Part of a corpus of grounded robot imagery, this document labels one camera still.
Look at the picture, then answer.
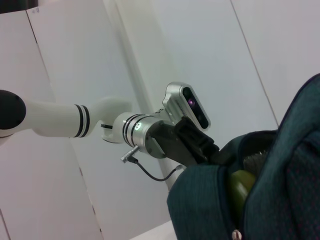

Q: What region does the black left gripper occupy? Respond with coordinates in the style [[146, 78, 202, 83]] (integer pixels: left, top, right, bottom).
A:
[[149, 118, 238, 166]]

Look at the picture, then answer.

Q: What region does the green cucumber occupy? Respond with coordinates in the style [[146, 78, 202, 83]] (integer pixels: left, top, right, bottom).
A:
[[228, 169, 257, 223]]

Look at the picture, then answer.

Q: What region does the teal insulated lunch bag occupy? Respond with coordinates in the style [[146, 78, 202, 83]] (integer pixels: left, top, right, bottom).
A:
[[166, 72, 320, 240]]

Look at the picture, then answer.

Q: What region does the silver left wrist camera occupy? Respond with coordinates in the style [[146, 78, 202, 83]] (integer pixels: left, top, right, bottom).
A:
[[162, 81, 211, 130]]

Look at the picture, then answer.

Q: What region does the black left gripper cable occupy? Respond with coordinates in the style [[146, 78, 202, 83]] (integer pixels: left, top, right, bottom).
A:
[[120, 146, 185, 182]]

